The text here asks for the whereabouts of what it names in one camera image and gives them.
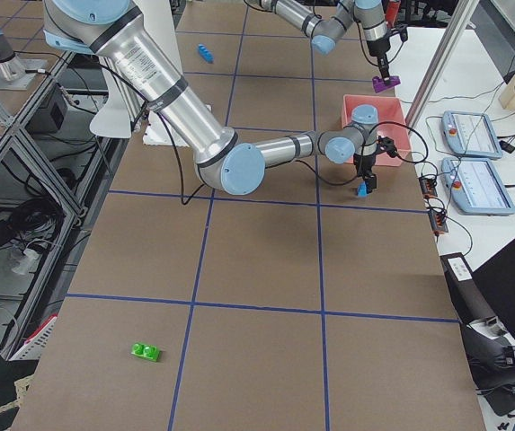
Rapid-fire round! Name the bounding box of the lower teach pendant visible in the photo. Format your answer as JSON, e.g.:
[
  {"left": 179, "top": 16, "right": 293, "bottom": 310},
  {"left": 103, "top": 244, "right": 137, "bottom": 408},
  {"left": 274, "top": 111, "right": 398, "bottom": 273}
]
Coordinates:
[{"left": 441, "top": 157, "right": 515, "bottom": 216}]

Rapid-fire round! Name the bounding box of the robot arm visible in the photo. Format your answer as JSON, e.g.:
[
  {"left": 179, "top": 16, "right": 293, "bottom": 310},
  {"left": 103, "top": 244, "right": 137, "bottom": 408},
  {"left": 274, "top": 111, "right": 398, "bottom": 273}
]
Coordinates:
[
  {"left": 245, "top": 0, "right": 408, "bottom": 92},
  {"left": 43, "top": 1, "right": 378, "bottom": 195}
]

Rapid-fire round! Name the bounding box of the purple curved block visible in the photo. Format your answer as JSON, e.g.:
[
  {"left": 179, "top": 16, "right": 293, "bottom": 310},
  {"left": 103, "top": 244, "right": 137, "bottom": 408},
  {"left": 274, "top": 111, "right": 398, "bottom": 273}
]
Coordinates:
[{"left": 372, "top": 75, "right": 401, "bottom": 93}]

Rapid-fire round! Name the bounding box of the green two-stud block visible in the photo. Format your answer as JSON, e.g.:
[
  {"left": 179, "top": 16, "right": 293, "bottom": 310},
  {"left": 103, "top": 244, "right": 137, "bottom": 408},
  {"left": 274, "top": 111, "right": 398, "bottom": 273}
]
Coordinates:
[{"left": 131, "top": 342, "right": 162, "bottom": 362}]

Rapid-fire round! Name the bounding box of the orange terminal strip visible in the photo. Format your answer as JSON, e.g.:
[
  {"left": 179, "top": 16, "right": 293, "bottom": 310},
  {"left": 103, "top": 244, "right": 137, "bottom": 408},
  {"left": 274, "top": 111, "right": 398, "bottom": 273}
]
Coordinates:
[{"left": 418, "top": 176, "right": 448, "bottom": 238}]

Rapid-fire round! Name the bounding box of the red cylinder bottle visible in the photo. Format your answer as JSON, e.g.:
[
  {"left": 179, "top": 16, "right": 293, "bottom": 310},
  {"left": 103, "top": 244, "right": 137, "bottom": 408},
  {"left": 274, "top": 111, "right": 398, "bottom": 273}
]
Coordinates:
[{"left": 385, "top": 0, "right": 401, "bottom": 28}]

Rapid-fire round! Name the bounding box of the teach pendant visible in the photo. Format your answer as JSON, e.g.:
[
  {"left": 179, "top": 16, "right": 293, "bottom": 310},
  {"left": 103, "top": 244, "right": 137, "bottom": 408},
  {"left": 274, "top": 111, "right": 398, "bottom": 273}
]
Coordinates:
[
  {"left": 441, "top": 157, "right": 515, "bottom": 216},
  {"left": 441, "top": 110, "right": 502, "bottom": 160}
]

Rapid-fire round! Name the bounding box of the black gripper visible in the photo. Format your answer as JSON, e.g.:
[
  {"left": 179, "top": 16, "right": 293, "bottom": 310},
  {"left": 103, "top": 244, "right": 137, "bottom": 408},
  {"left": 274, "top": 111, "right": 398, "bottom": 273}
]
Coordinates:
[
  {"left": 353, "top": 136, "right": 396, "bottom": 191},
  {"left": 364, "top": 24, "right": 408, "bottom": 84}
]

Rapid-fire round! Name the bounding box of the aluminium frame post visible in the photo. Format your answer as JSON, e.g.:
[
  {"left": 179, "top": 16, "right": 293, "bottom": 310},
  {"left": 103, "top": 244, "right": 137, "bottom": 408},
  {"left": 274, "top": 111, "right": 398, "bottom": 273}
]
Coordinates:
[{"left": 405, "top": 0, "right": 480, "bottom": 128}]

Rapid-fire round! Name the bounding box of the long blue stud block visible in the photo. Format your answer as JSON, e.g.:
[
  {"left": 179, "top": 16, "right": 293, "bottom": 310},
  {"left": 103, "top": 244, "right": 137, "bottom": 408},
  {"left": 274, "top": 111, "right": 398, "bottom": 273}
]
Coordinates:
[{"left": 197, "top": 44, "right": 214, "bottom": 64}]

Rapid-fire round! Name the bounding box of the pink plastic box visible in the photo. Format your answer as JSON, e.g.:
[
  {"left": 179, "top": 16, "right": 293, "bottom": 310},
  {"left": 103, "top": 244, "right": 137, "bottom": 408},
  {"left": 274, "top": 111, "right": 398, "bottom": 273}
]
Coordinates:
[{"left": 340, "top": 93, "right": 413, "bottom": 168}]

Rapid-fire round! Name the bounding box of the small blue block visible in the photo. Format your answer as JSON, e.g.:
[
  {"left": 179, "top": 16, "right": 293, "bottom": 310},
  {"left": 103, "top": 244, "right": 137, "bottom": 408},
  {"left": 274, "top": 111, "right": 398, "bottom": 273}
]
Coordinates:
[{"left": 356, "top": 181, "right": 370, "bottom": 198}]

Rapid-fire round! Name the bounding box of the upper teach pendant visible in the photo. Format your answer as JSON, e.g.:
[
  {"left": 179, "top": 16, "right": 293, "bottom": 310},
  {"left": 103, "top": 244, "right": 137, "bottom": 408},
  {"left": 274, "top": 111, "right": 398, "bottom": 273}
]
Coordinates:
[{"left": 441, "top": 110, "right": 502, "bottom": 160}]

